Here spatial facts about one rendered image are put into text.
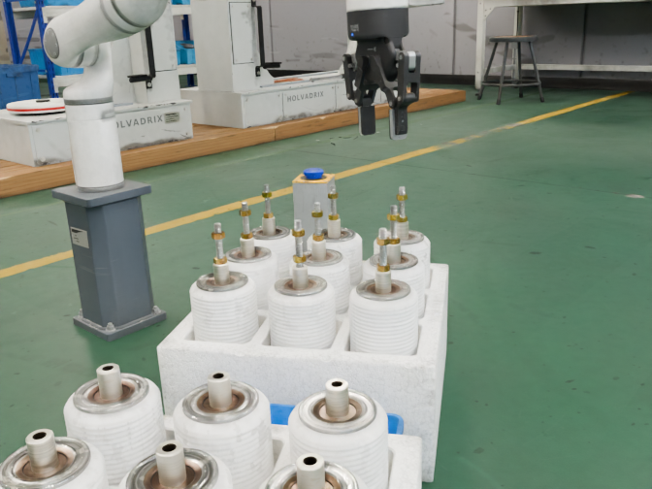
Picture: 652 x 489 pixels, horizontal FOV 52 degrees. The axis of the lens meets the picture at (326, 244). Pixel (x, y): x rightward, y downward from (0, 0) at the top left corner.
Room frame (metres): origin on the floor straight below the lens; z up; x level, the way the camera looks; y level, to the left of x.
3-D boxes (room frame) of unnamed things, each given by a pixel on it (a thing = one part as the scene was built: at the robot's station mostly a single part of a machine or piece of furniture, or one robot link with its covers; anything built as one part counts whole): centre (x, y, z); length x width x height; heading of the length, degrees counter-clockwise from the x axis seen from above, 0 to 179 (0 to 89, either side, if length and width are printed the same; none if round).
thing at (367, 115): (0.89, -0.06, 0.48); 0.02 x 0.01 x 0.04; 120
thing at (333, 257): (1.00, 0.01, 0.25); 0.08 x 0.08 x 0.01
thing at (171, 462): (0.47, 0.13, 0.26); 0.02 x 0.02 x 0.03
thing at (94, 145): (1.35, 0.45, 0.39); 0.09 x 0.09 x 0.17; 48
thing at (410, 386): (1.00, 0.01, 0.09); 0.39 x 0.39 x 0.18; 77
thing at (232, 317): (0.91, 0.15, 0.16); 0.10 x 0.10 x 0.18
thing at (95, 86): (1.35, 0.45, 0.54); 0.09 x 0.09 x 0.17; 48
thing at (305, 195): (1.30, 0.02, 0.16); 0.07 x 0.07 x 0.31; 77
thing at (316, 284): (0.89, 0.04, 0.25); 0.08 x 0.08 x 0.01
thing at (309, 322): (0.89, 0.04, 0.16); 0.10 x 0.10 x 0.18
